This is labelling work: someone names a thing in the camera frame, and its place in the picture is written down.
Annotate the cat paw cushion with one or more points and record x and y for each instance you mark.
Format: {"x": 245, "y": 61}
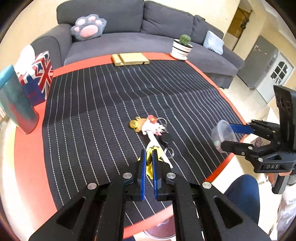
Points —
{"x": 88, "y": 27}

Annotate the black striped table mat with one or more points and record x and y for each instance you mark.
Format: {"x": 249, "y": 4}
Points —
{"x": 115, "y": 115}

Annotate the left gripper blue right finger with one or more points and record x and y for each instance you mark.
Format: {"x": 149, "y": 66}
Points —
{"x": 156, "y": 178}

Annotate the teal tumbler bottle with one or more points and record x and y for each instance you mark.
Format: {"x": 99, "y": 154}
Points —
{"x": 15, "y": 102}

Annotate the person's right leg jeans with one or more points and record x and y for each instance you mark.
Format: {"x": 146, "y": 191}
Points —
{"x": 244, "y": 192}

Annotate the dark grey sofa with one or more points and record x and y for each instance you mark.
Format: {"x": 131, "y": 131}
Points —
{"x": 136, "y": 26}

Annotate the white panel door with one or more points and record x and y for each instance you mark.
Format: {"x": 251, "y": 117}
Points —
{"x": 278, "y": 74}

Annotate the light blue cushion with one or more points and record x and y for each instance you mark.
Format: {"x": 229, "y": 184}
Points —
{"x": 213, "y": 43}

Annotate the person's right hand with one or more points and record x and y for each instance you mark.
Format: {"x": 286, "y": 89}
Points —
{"x": 272, "y": 177}

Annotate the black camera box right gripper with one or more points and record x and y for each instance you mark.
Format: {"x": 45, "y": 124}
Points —
{"x": 285, "y": 101}

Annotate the grey refrigerator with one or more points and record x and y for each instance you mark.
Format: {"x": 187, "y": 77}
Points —
{"x": 258, "y": 63}

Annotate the pink toy keychain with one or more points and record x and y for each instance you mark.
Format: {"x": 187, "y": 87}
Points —
{"x": 145, "y": 125}

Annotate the translucent pink trash bin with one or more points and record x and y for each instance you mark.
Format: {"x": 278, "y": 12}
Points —
{"x": 162, "y": 231}

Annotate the union jack tissue box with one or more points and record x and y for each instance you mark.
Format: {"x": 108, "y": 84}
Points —
{"x": 35, "y": 73}

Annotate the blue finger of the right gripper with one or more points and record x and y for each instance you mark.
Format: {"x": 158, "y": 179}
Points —
{"x": 243, "y": 129}
{"x": 236, "y": 148}

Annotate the potted cactus striped pot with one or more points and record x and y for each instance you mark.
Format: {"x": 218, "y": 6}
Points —
{"x": 181, "y": 48}

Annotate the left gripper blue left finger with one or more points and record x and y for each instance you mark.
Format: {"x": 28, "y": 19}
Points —
{"x": 141, "y": 173}

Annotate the wooden phone stand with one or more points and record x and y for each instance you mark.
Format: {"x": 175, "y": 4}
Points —
{"x": 126, "y": 59}

